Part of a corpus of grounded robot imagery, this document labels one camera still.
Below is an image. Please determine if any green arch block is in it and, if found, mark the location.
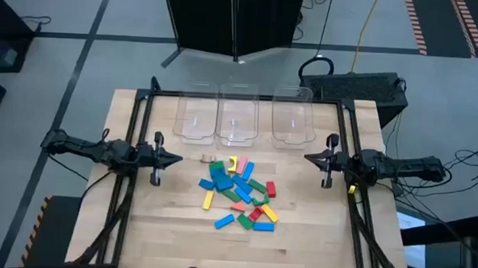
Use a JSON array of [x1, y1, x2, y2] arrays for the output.
[[251, 193, 271, 207]]

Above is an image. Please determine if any yellow cable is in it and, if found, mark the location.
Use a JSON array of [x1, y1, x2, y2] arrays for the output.
[[349, 0, 381, 75]]

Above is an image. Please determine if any black desk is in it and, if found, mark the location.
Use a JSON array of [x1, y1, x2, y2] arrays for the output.
[[0, 0, 38, 76]]

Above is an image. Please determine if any thin black cable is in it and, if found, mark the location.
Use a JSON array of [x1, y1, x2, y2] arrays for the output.
[[312, 0, 335, 61]]

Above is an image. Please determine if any black stand bar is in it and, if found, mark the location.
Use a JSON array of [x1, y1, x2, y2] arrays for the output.
[[399, 212, 478, 249]]

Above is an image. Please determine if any hazard-striped black platform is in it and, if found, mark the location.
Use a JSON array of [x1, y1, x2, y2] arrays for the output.
[[20, 193, 82, 268]]

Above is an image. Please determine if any white paper sheet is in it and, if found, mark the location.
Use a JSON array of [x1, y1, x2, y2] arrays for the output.
[[393, 211, 430, 268]]

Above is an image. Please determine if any green curved block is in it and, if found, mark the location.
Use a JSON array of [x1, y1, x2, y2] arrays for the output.
[[208, 159, 226, 174]]

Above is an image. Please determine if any black perforated equipment case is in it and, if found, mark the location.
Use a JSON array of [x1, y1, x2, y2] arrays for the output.
[[298, 67, 411, 130]]

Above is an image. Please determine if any red arch block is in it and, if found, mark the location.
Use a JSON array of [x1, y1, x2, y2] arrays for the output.
[[246, 207, 265, 224]]

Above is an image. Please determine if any yellow long block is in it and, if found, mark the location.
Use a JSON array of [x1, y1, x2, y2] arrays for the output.
[[259, 203, 280, 224], [201, 189, 216, 211]]

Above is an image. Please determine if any thick black cable loop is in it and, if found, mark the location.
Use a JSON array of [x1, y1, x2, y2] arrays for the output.
[[296, 54, 336, 89]]

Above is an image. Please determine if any black metal table frame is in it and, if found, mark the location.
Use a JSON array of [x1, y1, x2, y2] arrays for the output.
[[71, 72, 420, 268]]

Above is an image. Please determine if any clear plastic bin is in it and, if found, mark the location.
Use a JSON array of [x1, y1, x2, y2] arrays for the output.
[[214, 82, 262, 149], [269, 86, 319, 151], [171, 80, 220, 146]]

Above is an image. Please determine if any black floor cable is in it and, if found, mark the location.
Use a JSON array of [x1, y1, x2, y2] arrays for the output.
[[19, 14, 52, 35]]

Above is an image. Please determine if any tall black partition screen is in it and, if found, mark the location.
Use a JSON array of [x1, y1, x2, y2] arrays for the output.
[[158, 0, 306, 75]]

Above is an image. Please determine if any black cable bundle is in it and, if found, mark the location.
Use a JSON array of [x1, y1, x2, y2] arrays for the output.
[[379, 111, 478, 242]]

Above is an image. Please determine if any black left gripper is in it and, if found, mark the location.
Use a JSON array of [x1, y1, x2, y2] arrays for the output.
[[135, 131, 185, 188]]

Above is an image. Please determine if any pink long block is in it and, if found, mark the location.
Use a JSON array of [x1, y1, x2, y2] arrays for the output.
[[236, 156, 249, 177]]

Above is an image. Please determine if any blue wooden block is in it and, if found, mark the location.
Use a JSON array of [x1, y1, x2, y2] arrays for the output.
[[209, 169, 233, 184]]

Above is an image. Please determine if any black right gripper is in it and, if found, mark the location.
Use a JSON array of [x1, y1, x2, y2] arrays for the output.
[[301, 132, 363, 192]]

